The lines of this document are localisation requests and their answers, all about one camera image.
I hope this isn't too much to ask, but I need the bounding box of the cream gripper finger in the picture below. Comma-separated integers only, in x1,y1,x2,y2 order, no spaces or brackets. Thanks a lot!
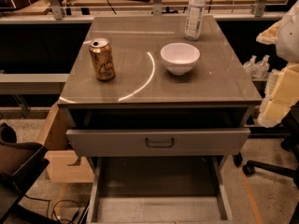
256,21,281,45
257,63,299,128

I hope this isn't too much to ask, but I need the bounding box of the clear plastic water bottle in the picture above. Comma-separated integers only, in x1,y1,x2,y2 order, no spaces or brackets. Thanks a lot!
184,0,206,40

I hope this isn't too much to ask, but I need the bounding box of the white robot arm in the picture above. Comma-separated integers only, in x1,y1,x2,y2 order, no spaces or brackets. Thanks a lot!
256,1,299,128

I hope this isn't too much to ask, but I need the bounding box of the right small spray bottle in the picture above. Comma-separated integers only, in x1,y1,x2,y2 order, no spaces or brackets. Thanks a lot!
253,55,269,78

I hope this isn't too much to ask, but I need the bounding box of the small spray bottle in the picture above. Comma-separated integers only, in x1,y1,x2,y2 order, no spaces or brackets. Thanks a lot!
253,55,269,78
243,55,256,78

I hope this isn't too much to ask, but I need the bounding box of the left small spray bottle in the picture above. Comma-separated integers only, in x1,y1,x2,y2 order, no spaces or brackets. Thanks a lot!
243,55,256,78

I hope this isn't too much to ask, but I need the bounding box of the black chair base right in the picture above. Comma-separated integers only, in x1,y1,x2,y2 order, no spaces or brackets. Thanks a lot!
233,103,299,224

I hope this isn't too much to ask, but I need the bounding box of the grey metal drawer cabinet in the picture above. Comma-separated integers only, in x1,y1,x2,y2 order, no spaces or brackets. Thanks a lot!
58,16,261,224

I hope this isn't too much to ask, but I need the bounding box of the white ceramic bowl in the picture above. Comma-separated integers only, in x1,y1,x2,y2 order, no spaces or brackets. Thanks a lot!
160,43,200,76

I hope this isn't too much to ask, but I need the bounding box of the open grey drawer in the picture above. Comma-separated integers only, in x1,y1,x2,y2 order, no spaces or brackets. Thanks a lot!
66,128,250,157

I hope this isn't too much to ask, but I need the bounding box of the gold soda can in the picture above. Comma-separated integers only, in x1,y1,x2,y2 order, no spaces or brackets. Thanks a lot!
89,37,115,81

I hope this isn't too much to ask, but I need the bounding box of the wooden box on floor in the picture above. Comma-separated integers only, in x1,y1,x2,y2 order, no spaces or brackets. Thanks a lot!
36,104,93,183

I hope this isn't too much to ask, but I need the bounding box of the dark office chair left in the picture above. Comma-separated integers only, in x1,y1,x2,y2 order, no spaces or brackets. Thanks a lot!
0,123,52,224

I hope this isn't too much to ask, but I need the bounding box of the black drawer handle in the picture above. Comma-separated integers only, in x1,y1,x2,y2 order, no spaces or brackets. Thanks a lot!
144,138,175,148

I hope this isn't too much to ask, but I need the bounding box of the black floor cable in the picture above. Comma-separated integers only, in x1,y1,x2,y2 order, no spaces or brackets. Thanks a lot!
23,193,82,224

